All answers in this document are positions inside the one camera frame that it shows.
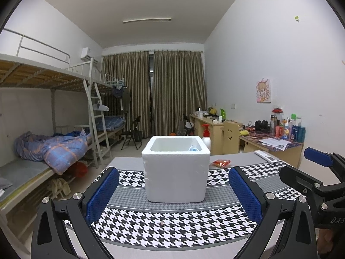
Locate red lid jar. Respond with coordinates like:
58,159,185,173
270,108,284,136

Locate ceiling tube light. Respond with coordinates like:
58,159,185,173
123,17,172,24

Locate white air conditioner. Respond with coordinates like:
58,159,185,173
80,47,99,63

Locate black headphones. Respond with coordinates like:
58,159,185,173
254,120,270,133

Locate metal bunk bed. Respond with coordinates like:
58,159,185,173
1,29,122,241

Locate yellow object on desk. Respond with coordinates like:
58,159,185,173
240,130,249,136

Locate white remote control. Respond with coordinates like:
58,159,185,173
254,150,278,164

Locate wooden desk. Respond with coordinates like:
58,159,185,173
190,115,303,168

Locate black folding chair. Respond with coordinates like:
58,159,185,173
121,116,142,150

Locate hanging dark clothes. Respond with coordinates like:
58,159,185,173
112,86,132,113

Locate brown curtains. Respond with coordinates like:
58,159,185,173
102,50,207,137

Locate white bed ladder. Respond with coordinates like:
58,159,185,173
83,80,111,168

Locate white pump lotion bottle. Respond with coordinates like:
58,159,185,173
202,124,212,150

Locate blue plaid quilt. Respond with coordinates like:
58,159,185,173
14,131,92,175

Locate red snack packet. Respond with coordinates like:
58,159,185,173
211,159,231,168

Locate blue face mask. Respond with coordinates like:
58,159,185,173
188,146,199,152

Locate papers on desk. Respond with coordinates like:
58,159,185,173
259,137,291,151

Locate wooden smiley chair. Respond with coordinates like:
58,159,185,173
223,122,240,154

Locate white styrofoam box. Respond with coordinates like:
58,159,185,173
141,136,210,204

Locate houndstooth table mat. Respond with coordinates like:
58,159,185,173
91,157,256,251

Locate anime girl poster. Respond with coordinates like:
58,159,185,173
256,78,271,103

